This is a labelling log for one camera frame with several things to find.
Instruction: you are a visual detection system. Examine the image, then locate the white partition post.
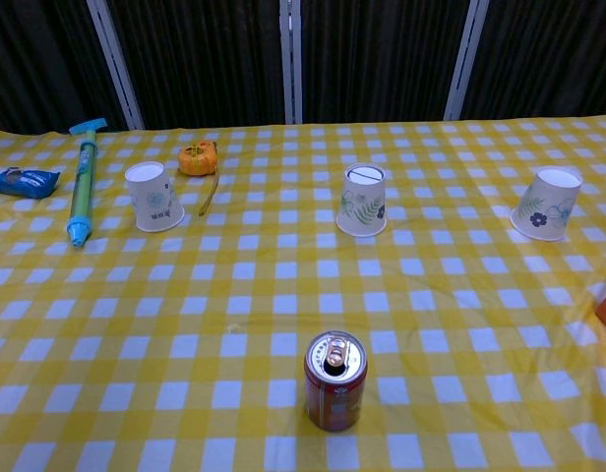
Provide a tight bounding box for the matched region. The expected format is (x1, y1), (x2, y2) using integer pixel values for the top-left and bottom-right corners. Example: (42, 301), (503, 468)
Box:
(443, 0), (493, 122)
(278, 0), (304, 126)
(85, 0), (146, 132)

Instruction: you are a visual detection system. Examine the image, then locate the orange tape measure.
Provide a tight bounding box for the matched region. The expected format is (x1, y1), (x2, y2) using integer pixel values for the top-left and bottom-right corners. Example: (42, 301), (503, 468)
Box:
(177, 140), (221, 217)

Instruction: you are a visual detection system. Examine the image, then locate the blue snack packet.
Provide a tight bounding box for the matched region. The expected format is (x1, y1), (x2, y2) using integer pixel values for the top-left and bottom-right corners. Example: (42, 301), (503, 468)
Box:
(0, 166), (61, 200)

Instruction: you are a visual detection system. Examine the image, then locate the white cup fern print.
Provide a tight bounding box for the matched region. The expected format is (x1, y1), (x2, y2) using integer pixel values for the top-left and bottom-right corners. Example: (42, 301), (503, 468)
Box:
(335, 162), (389, 238)

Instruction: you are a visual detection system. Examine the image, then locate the white cup blue flower print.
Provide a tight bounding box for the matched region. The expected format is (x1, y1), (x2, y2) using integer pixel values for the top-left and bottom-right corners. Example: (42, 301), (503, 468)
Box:
(124, 160), (186, 233)

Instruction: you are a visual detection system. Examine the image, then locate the green blue water pump toy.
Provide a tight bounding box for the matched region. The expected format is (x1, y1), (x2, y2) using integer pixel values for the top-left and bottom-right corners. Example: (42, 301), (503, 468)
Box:
(65, 117), (109, 249)

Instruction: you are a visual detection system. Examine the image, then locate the yellow checked tablecloth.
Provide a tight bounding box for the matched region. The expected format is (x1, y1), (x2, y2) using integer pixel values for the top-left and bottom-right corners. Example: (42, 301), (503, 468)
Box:
(0, 113), (606, 472)

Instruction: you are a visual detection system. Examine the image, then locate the black pleated curtain panel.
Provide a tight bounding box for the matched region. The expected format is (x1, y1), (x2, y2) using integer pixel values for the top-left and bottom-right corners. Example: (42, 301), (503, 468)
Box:
(0, 0), (130, 134)
(462, 0), (606, 120)
(108, 0), (287, 130)
(300, 0), (469, 124)

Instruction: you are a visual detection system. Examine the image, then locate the white cup dark flower print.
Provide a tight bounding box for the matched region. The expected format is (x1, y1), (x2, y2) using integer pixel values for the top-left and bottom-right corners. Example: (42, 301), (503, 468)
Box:
(509, 165), (584, 243)

